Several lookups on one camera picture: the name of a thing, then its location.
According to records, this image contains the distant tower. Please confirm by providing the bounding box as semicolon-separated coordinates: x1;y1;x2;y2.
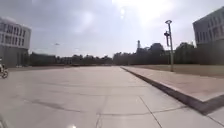
136;39;141;52

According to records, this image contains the distant light pole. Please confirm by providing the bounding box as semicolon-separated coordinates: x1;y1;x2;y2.
53;42;61;57

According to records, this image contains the raised pale pavement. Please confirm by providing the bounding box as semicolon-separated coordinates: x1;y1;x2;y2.
122;65;224;103

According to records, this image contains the bicycle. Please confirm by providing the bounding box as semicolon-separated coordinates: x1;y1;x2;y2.
0;68;10;80

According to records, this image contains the row of trees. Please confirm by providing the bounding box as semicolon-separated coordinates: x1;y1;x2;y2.
28;41;201;67

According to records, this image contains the grey paved plaza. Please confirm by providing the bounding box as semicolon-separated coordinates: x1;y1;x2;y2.
0;65;224;128

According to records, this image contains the pale lamp pole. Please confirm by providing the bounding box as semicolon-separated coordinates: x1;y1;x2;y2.
163;19;175;73

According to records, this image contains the pale building with windows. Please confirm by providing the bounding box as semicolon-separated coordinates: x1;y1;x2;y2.
0;16;33;68

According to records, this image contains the dark kerb strip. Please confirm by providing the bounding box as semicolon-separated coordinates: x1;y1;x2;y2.
119;66;224;116

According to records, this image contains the grey multi-storey building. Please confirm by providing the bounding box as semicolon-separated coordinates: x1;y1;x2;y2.
192;6;224;66

